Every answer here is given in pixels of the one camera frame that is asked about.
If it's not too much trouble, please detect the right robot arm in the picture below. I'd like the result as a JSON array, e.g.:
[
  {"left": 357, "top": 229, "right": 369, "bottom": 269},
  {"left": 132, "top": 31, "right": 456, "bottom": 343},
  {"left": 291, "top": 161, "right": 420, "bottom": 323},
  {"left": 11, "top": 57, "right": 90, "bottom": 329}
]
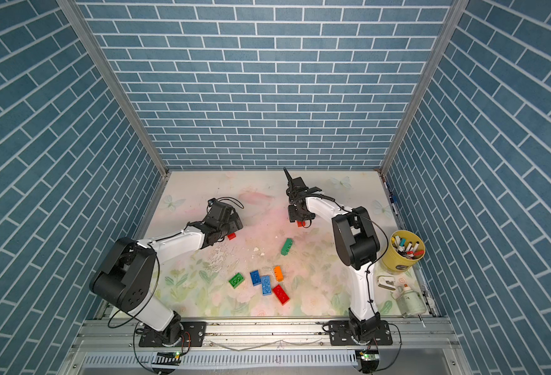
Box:
[{"left": 286, "top": 186, "right": 381, "bottom": 343}]

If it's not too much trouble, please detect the red lego brick front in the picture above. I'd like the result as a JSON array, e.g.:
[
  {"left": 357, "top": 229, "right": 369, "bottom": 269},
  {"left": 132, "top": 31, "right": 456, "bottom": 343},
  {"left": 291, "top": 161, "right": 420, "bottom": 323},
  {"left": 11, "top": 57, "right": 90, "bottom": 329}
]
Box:
[{"left": 272, "top": 284, "right": 290, "bottom": 305}]

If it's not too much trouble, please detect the yellow pen cup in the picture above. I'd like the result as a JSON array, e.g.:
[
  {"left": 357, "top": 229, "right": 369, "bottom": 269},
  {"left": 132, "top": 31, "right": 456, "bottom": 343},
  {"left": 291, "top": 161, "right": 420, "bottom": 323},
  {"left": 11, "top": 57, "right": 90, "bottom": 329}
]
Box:
[{"left": 379, "top": 230, "right": 426, "bottom": 273}]

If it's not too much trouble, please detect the orange lego brick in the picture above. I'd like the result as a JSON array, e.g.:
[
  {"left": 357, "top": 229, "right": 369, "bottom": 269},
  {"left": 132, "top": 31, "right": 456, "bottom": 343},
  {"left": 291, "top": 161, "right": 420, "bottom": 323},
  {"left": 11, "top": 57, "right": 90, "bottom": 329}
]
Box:
[{"left": 273, "top": 266, "right": 284, "bottom": 282}]

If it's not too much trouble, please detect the green long lego brick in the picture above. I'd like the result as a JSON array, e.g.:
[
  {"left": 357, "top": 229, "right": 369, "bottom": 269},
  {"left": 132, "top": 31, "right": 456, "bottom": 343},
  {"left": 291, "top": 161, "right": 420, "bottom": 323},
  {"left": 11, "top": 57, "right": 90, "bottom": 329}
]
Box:
[{"left": 280, "top": 238, "right": 294, "bottom": 256}]

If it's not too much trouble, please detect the light blue lego brick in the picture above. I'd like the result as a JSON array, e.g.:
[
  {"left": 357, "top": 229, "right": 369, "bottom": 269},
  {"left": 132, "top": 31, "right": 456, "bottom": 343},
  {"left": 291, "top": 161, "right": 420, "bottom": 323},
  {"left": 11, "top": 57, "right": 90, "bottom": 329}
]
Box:
[{"left": 260, "top": 275, "right": 272, "bottom": 296}]

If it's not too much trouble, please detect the white small clip device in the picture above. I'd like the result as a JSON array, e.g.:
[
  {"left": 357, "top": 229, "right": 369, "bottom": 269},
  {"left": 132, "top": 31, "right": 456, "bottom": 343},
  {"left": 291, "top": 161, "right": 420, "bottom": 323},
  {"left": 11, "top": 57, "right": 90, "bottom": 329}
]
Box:
[{"left": 377, "top": 276, "right": 396, "bottom": 291}]

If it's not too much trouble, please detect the dark blue lego brick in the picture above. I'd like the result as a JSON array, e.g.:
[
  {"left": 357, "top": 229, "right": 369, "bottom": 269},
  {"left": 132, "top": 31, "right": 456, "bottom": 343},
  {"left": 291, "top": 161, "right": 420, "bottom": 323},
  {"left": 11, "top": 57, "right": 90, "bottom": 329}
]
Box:
[{"left": 250, "top": 270, "right": 261, "bottom": 286}]

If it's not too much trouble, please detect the green square lego brick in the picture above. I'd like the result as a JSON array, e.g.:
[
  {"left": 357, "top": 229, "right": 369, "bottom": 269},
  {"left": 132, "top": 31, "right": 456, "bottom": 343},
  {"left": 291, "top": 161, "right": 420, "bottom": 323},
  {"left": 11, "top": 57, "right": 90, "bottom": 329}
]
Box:
[{"left": 229, "top": 273, "right": 244, "bottom": 289}]

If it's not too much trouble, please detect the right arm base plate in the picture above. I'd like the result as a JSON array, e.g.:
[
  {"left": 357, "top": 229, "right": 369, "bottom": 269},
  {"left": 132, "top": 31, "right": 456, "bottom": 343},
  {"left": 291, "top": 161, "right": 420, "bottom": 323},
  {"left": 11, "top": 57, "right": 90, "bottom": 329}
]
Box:
[{"left": 322, "top": 320, "right": 393, "bottom": 346}]

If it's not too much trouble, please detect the aluminium front rail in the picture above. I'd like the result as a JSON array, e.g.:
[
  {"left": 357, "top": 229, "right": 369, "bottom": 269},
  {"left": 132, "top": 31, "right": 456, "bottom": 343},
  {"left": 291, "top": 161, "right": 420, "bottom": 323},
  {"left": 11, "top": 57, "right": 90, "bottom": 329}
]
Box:
[{"left": 71, "top": 316, "right": 459, "bottom": 353}]

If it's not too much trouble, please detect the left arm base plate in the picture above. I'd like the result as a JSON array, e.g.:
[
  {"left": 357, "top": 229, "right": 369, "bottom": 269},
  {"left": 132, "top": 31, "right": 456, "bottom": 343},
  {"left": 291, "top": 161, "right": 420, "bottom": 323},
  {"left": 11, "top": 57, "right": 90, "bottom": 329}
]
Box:
[{"left": 136, "top": 321, "right": 207, "bottom": 349}]

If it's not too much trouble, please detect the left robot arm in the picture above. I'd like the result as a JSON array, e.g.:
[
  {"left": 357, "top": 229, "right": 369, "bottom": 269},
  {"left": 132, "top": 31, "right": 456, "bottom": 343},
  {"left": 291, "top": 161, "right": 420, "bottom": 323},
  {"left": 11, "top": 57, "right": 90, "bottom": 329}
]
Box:
[{"left": 89, "top": 197, "right": 244, "bottom": 346}]

